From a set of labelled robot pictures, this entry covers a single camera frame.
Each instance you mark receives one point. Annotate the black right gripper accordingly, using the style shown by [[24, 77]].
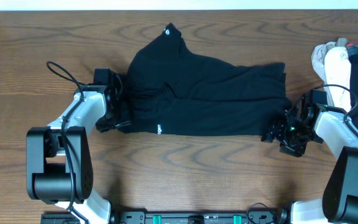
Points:
[[276, 130]]

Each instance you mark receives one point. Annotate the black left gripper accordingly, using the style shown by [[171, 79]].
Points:
[[117, 101]]

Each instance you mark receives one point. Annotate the black t-shirt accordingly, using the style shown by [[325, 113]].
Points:
[[171, 90]]

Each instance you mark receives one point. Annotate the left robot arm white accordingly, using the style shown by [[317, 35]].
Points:
[[59, 169]]

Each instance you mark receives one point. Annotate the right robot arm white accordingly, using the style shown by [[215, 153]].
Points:
[[322, 123]]

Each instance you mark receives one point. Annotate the white crumpled garment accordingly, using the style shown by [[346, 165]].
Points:
[[331, 63]]

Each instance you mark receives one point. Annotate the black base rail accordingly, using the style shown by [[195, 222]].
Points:
[[258, 213]]

